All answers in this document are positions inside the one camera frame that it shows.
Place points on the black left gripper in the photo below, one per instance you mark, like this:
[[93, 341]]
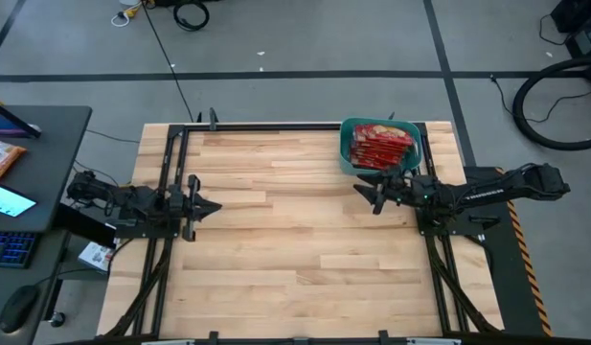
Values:
[[189, 206]]

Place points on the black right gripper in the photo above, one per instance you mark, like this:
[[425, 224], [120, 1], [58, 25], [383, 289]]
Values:
[[395, 191]]

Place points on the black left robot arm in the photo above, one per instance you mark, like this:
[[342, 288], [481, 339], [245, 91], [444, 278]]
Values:
[[127, 201]]

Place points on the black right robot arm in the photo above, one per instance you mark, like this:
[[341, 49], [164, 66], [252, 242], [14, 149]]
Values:
[[491, 191]]

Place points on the teal plastic basket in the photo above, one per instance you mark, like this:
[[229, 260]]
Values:
[[344, 158]]

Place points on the white printed box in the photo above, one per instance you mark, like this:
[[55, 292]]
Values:
[[96, 256]]

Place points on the black computer case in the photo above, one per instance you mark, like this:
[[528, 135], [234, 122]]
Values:
[[84, 225]]

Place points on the black yellow striped platform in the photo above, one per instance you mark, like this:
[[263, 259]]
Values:
[[496, 268]]

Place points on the black office desk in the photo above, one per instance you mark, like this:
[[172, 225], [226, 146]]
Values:
[[51, 153]]

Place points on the black caster wheel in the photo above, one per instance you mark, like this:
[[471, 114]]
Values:
[[57, 319]]

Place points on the backlit black keyboard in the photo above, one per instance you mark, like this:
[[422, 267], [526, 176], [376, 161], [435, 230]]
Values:
[[10, 249]]

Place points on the orange snack bag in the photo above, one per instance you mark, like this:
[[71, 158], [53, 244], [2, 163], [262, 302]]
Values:
[[0, 158]]

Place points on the black computer mouse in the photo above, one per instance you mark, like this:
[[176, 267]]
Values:
[[17, 306]]

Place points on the tilted computer monitor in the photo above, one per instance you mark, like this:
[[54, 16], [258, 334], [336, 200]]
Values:
[[7, 122]]

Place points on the black equipment case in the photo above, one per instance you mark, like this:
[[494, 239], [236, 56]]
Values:
[[580, 26]]

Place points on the black aluminium rig frame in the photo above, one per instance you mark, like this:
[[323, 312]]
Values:
[[256, 127]]

